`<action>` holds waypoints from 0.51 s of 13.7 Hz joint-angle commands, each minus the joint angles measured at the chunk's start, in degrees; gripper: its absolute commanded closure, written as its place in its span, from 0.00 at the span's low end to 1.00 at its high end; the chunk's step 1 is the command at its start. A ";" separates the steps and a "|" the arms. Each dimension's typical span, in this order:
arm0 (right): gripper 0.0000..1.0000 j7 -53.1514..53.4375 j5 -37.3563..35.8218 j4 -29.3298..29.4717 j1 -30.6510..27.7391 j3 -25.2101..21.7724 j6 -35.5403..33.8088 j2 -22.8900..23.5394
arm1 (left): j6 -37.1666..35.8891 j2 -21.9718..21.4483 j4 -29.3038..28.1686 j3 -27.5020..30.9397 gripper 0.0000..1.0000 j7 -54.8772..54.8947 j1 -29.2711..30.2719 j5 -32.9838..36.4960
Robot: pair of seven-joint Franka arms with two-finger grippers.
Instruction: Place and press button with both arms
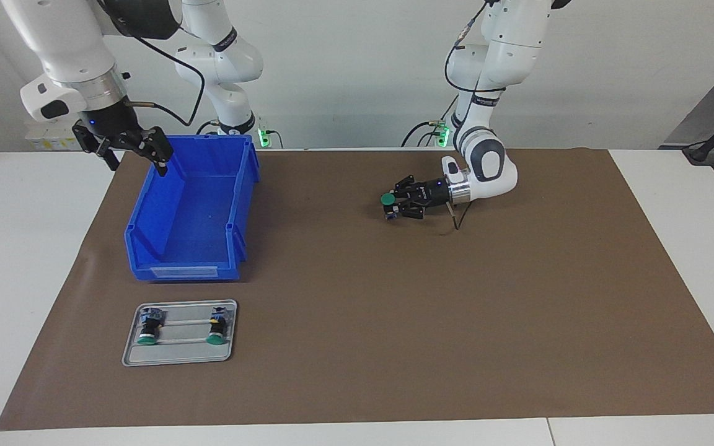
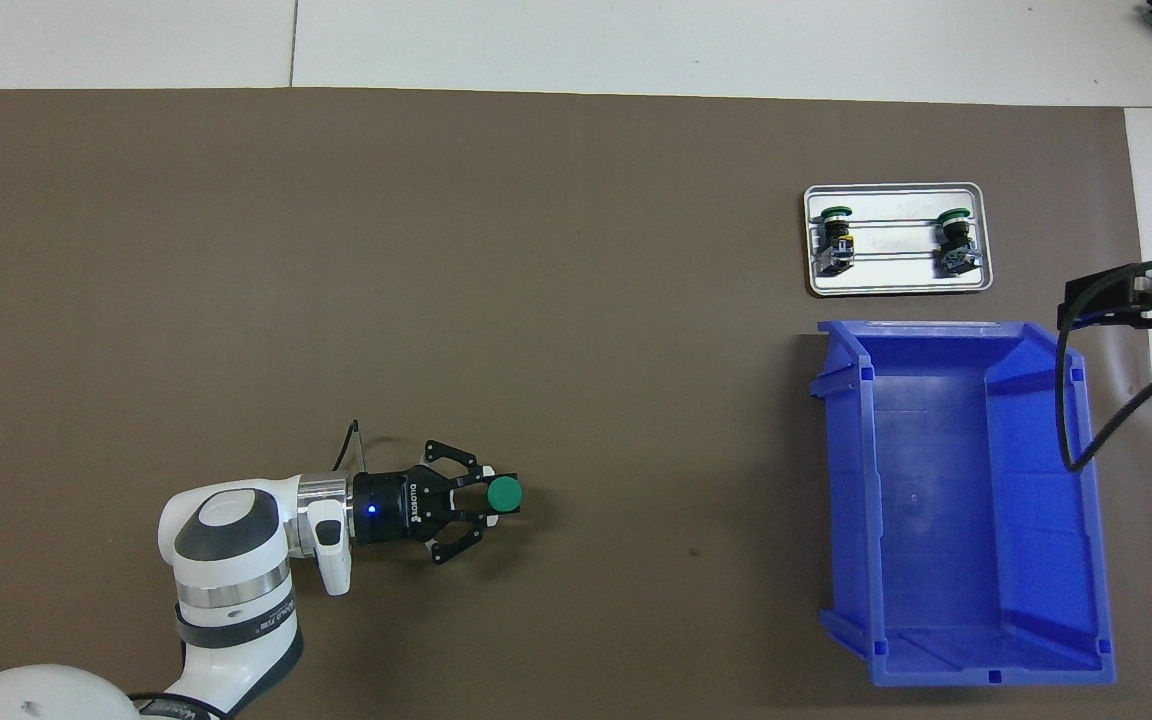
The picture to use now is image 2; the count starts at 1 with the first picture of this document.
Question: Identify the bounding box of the silver metal tray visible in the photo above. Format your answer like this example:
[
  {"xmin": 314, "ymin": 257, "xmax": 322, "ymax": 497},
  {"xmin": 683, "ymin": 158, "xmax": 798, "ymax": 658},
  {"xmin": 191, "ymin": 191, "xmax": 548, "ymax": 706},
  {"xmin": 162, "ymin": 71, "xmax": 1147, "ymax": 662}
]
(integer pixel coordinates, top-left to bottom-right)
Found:
[{"xmin": 802, "ymin": 182, "xmax": 995, "ymax": 299}]

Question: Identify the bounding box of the blue plastic storage bin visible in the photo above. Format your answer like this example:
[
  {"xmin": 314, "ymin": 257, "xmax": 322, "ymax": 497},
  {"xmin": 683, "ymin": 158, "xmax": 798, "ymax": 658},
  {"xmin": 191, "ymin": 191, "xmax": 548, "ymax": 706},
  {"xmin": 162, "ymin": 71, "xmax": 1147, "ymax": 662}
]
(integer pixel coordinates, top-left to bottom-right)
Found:
[{"xmin": 809, "ymin": 318, "xmax": 1117, "ymax": 689}]

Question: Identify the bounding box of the brown table mat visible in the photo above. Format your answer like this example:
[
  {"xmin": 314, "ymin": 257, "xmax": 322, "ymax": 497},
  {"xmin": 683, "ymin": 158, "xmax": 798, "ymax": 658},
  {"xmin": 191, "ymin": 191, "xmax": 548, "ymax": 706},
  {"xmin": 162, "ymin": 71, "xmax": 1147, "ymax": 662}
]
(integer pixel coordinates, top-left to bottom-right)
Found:
[{"xmin": 0, "ymin": 87, "xmax": 1152, "ymax": 720}]

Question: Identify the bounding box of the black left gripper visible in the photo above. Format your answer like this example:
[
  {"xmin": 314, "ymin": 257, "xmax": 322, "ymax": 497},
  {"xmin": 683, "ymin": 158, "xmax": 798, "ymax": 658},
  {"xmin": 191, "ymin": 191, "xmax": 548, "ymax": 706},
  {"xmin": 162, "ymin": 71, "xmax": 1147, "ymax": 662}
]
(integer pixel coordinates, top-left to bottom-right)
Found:
[{"xmin": 348, "ymin": 438, "xmax": 522, "ymax": 568}]

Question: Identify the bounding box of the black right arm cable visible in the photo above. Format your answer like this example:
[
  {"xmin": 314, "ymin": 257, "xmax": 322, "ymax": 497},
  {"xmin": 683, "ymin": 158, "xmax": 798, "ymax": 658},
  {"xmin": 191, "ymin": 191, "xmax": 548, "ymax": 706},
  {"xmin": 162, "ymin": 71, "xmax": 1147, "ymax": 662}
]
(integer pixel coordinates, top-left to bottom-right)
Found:
[{"xmin": 1054, "ymin": 255, "xmax": 1152, "ymax": 471}]

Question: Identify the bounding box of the green push button switch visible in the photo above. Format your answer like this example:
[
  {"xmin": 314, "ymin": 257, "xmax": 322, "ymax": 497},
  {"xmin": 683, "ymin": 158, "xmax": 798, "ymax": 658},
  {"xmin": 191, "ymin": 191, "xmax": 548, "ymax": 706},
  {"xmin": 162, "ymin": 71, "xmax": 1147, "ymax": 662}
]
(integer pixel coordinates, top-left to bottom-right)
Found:
[
  {"xmin": 814, "ymin": 203, "xmax": 855, "ymax": 278},
  {"xmin": 934, "ymin": 207, "xmax": 984, "ymax": 278},
  {"xmin": 484, "ymin": 474, "xmax": 527, "ymax": 517}
]

